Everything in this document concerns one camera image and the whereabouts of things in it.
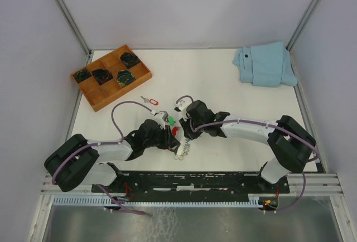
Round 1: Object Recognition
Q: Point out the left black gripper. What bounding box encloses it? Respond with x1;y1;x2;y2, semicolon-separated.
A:
144;124;180;149

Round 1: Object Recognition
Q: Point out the key with green tag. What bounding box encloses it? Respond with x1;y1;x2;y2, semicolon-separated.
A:
167;116;175;125

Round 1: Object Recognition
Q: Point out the metal key holder red handle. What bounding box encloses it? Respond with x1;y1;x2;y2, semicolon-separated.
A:
172;127;191;161

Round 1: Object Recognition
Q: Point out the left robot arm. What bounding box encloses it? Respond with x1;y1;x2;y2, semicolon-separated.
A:
44;119;181;192

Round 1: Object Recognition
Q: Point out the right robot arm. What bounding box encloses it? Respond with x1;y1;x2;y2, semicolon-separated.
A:
175;99;317;192

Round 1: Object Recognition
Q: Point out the key with red tag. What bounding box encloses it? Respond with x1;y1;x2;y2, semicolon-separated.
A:
141;96;159;106

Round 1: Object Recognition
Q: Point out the black green rolled band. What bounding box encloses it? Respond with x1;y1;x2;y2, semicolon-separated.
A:
116;70;136;88

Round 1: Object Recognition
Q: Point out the wooden compartment tray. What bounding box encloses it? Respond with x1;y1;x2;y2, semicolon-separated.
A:
71;45;152;112

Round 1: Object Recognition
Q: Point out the black rolled band back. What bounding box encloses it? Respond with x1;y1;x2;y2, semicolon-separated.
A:
120;52;140;69

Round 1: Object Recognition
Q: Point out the black red rolled band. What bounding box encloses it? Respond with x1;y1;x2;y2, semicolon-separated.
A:
92;69;113;85

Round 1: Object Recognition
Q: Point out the light blue folded cloth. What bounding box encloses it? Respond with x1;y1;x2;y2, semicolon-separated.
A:
233;42;297;88

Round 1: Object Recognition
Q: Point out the black yellow rolled band left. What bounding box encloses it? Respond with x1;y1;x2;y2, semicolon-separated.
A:
73;69;91;84

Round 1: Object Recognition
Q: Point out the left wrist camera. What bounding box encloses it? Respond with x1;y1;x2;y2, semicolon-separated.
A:
151;109;168;129

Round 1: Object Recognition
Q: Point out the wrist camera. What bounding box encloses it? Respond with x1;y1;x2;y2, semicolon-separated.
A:
174;96;193;121
151;109;168;129

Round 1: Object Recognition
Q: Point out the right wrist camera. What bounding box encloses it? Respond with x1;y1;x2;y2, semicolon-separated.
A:
174;96;193;121

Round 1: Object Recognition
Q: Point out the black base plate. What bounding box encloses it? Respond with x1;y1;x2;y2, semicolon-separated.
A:
105;171;290;203

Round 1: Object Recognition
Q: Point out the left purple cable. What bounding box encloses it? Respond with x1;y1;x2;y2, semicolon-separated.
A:
51;101;157;215

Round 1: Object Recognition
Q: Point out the purple cable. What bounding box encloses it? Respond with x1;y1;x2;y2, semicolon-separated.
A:
51;101;157;215
177;94;319;214

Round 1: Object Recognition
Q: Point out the grey cable duct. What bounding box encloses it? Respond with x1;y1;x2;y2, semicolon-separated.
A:
52;193;277;207

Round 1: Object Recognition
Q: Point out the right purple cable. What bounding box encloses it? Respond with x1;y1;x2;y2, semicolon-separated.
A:
177;94;319;214

